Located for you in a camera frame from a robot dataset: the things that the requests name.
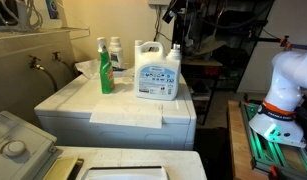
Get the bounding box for large white detergent jug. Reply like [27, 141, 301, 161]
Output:
[134, 39, 182, 102]

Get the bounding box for green spray bottle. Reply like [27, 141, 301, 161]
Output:
[96, 36, 116, 95]

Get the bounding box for small white detergent bottle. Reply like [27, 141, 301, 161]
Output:
[108, 36, 125, 71]

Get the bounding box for white folded cloth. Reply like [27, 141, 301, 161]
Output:
[89, 98, 165, 130]

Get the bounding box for red box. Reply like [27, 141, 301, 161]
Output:
[202, 66, 221, 77]

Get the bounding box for crumpled white cloth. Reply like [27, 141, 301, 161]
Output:
[74, 58, 101, 80]

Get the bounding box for white washer with lid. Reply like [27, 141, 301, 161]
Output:
[0, 110, 208, 180]

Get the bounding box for white washer with round door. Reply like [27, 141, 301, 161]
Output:
[34, 68, 198, 151]

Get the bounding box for black shelving rack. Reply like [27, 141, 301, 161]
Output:
[171, 0, 276, 126]

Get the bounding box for white washer lid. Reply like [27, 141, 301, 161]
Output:
[81, 165, 169, 180]

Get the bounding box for wooden table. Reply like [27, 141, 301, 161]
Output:
[227, 99, 271, 180]

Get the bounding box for black pole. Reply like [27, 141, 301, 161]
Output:
[256, 36, 307, 51]

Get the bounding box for orange pole clamp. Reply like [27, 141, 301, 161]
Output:
[280, 34, 292, 51]

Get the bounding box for white round dial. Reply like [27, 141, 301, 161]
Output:
[2, 139, 27, 158]

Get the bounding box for black wall cables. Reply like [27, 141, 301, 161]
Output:
[152, 4, 172, 43]

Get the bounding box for black rubber hose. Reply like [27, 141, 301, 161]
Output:
[39, 66, 59, 93]
[59, 59, 77, 78]

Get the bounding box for dark wall faucet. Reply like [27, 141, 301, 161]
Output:
[52, 51, 62, 63]
[27, 54, 46, 71]

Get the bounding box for white wall shelf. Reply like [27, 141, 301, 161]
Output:
[0, 26, 91, 42]

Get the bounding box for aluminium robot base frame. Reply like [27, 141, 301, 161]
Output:
[239, 99, 307, 180]

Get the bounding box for orange frame clamp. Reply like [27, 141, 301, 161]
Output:
[267, 164, 281, 180]

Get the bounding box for white cord bundle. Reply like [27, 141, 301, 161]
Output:
[0, 0, 44, 33]

